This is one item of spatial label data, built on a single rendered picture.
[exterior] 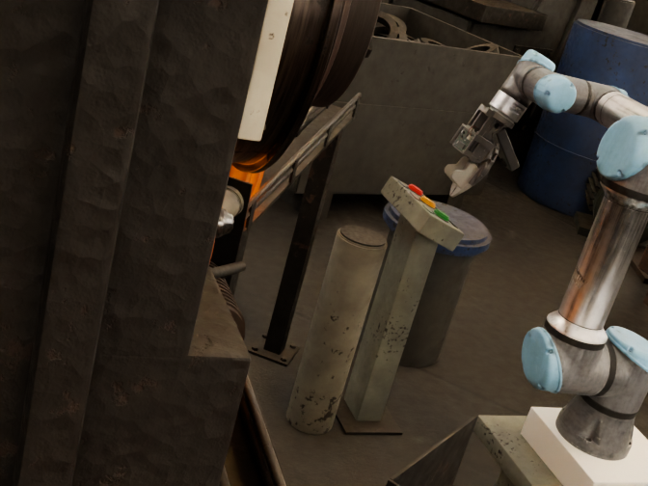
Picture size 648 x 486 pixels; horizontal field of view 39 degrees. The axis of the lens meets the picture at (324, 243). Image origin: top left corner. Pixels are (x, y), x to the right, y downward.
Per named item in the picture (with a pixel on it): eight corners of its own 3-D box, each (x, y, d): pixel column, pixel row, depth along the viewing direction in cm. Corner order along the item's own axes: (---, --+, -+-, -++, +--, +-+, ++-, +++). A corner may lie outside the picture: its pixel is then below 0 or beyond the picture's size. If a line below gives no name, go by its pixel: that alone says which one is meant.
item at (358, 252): (293, 435, 223) (348, 244, 203) (280, 406, 233) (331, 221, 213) (338, 435, 227) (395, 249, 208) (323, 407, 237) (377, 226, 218)
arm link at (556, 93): (598, 86, 189) (572, 72, 199) (552, 74, 186) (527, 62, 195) (584, 121, 192) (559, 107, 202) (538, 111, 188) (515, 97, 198)
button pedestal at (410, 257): (348, 441, 226) (419, 214, 203) (318, 385, 247) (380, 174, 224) (405, 441, 233) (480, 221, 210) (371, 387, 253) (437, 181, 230)
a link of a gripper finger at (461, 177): (436, 187, 207) (460, 153, 205) (454, 198, 210) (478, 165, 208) (442, 193, 205) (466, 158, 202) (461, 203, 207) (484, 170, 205)
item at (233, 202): (190, 229, 160) (195, 198, 157) (210, 209, 168) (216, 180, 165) (221, 239, 159) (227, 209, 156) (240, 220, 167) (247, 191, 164)
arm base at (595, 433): (603, 416, 193) (621, 377, 189) (642, 462, 180) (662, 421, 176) (542, 411, 188) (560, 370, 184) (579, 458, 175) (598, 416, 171)
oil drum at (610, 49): (553, 219, 441) (621, 37, 407) (495, 173, 491) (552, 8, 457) (649, 230, 464) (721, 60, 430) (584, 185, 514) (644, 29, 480)
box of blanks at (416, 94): (285, 221, 350) (337, 22, 321) (191, 142, 409) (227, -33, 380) (476, 219, 411) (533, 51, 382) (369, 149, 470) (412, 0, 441)
